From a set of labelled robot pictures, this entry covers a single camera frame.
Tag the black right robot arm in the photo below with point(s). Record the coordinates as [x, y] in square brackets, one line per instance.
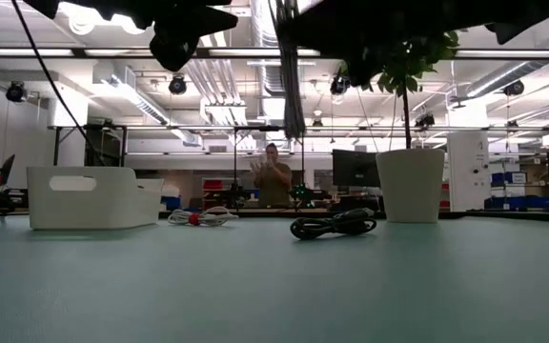
[446, 14]

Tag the green potted plant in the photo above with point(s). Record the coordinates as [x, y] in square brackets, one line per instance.
[405, 71]

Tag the long ceiling light bar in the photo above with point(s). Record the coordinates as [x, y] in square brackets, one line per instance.
[26, 52]

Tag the person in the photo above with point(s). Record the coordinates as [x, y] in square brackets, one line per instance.
[272, 183]

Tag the white plant pot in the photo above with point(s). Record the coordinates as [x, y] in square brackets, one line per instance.
[410, 186]

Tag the white plastic bin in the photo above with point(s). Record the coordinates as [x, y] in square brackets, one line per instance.
[93, 205]

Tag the white pillar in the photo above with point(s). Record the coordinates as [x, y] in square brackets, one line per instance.
[468, 171]

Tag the blue storage bins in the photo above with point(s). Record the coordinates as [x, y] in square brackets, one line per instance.
[517, 190]

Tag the green table mat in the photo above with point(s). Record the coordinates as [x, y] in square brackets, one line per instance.
[255, 286]

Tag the black workstation frame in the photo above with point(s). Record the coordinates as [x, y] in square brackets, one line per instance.
[107, 145]

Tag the black table frame rail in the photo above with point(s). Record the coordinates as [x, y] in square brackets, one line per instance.
[494, 215]

